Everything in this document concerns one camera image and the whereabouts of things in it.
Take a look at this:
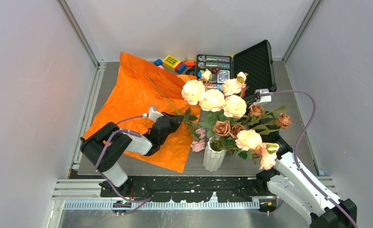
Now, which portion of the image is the pink carnation flower stem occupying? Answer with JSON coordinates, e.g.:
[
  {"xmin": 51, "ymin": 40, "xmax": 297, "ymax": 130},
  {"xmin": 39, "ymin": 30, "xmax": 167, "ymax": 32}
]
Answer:
[{"xmin": 145, "ymin": 75, "xmax": 208, "ymax": 153}]

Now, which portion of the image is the orange yellow wrapping paper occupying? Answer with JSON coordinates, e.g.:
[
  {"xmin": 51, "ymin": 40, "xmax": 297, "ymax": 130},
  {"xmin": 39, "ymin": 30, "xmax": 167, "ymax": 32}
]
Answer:
[{"xmin": 83, "ymin": 52, "xmax": 201, "ymax": 173}]

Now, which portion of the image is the peach rose flower stem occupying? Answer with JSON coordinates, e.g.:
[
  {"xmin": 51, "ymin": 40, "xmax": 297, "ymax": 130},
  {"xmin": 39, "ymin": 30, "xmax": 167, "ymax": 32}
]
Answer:
[{"xmin": 222, "ymin": 72, "xmax": 248, "ymax": 119}]

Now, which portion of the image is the small pink rose stem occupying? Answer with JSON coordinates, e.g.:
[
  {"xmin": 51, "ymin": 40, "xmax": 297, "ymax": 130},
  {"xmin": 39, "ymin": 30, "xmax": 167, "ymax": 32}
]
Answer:
[{"xmin": 235, "ymin": 130, "xmax": 280, "ymax": 170}]

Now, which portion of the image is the brown rose flower stem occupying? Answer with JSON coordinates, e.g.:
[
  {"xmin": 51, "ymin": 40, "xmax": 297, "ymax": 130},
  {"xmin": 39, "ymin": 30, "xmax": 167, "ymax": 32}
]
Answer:
[{"xmin": 201, "ymin": 105, "xmax": 292, "ymax": 154}]

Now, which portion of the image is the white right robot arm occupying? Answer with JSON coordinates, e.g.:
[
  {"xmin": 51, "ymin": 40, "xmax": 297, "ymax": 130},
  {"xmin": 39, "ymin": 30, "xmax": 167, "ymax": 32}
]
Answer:
[{"xmin": 256, "ymin": 137, "xmax": 358, "ymax": 228}]

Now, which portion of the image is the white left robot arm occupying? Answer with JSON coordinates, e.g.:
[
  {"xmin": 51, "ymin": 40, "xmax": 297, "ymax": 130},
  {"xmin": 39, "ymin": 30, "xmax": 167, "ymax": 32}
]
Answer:
[{"xmin": 80, "ymin": 111, "xmax": 184, "ymax": 197}]

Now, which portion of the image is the white ribbed vase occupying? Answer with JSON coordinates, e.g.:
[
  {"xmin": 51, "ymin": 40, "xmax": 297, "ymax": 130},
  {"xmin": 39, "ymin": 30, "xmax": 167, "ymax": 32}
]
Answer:
[{"xmin": 203, "ymin": 137, "xmax": 226, "ymax": 172}]

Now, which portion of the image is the yellow toy block house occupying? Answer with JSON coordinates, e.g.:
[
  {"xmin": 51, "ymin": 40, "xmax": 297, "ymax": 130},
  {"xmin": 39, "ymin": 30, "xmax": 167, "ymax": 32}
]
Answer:
[{"xmin": 162, "ymin": 55, "xmax": 187, "ymax": 74}]

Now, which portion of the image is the orange toy piece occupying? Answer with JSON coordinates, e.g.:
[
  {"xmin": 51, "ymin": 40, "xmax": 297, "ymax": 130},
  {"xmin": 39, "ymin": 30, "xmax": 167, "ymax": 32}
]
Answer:
[{"xmin": 184, "ymin": 57, "xmax": 197, "ymax": 67}]

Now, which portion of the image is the blue toy block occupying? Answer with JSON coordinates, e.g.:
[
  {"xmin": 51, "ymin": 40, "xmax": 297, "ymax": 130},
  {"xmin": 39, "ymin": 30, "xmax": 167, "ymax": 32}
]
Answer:
[{"xmin": 154, "ymin": 59, "xmax": 163, "ymax": 67}]

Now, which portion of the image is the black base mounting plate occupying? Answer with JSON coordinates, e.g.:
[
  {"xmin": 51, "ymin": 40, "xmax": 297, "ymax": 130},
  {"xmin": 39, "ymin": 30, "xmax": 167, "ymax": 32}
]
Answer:
[{"xmin": 99, "ymin": 176, "xmax": 280, "ymax": 203}]

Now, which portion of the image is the black open poker case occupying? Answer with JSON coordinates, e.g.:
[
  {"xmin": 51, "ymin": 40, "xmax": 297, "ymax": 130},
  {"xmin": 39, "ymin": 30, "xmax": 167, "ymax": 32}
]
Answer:
[{"xmin": 185, "ymin": 39, "xmax": 277, "ymax": 97}]

